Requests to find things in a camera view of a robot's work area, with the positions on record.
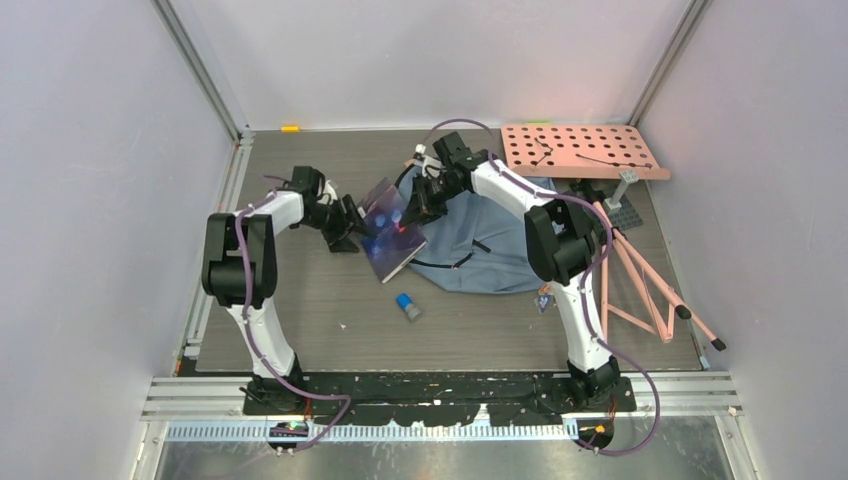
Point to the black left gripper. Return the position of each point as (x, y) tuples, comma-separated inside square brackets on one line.
[(338, 239)]

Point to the blue capped glue stick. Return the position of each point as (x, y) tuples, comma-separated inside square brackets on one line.
[(408, 307)]

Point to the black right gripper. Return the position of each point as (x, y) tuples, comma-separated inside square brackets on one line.
[(421, 203)]

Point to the dark blue galaxy cover book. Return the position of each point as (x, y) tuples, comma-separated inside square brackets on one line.
[(389, 247)]

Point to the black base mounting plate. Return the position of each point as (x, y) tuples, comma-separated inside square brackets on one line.
[(511, 398)]

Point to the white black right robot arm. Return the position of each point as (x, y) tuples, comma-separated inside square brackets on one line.
[(560, 247)]

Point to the pink perforated music stand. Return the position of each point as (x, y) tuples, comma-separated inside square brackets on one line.
[(597, 154)]

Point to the grey lego plate with post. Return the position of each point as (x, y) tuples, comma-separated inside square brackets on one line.
[(620, 211)]

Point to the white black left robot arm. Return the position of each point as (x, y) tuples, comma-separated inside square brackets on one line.
[(240, 266)]

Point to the blue grey student backpack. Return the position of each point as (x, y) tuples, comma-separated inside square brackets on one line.
[(478, 247)]

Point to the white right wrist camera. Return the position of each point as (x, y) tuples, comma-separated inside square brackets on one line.
[(431, 167)]

